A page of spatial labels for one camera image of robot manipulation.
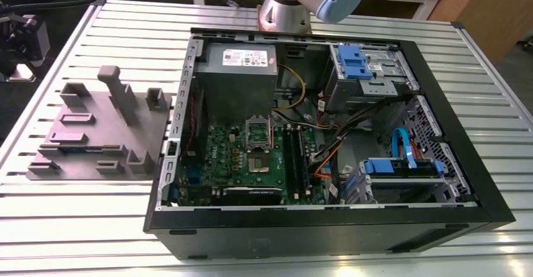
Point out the black PC case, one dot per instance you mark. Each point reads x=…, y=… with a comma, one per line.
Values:
x=292, y=236

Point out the metal drive cage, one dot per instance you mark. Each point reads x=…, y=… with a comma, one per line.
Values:
x=375, y=90

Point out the hard disk in blue carrier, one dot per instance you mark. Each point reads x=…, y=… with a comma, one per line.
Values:
x=382, y=166

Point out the grey parts rack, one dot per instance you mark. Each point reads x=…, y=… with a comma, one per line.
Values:
x=105, y=127

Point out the CPU socket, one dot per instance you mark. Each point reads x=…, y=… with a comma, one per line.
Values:
x=261, y=163

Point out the grey power supply unit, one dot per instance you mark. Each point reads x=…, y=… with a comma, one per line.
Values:
x=237, y=86

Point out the green motherboard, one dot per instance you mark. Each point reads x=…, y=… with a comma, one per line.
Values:
x=225, y=164

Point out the green RAM stick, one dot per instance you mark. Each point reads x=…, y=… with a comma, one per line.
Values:
x=81, y=149

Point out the black graphics card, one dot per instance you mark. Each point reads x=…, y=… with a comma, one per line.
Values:
x=251, y=194

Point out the blue plastic drive latch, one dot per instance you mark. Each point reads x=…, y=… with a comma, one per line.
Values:
x=352, y=54
x=359, y=72

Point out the wooden cabinet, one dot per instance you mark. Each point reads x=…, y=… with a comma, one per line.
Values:
x=496, y=15

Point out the black RAM slot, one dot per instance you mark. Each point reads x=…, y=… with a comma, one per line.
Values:
x=303, y=164
x=295, y=164
x=291, y=164

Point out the metal disk bay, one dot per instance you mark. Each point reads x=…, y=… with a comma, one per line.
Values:
x=416, y=183

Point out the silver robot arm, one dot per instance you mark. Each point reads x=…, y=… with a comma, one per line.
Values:
x=284, y=15

